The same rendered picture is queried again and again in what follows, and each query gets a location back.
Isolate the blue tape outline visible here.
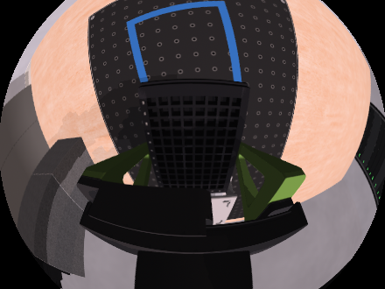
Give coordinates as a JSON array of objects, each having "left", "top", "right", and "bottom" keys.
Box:
[{"left": 127, "top": 1, "right": 242, "bottom": 82}]

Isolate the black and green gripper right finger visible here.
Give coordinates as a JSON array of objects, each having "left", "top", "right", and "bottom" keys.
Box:
[{"left": 235, "top": 142, "right": 306, "bottom": 221}]

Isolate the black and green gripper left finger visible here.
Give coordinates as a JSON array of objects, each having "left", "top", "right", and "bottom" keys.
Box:
[{"left": 82, "top": 142, "right": 152, "bottom": 186}]

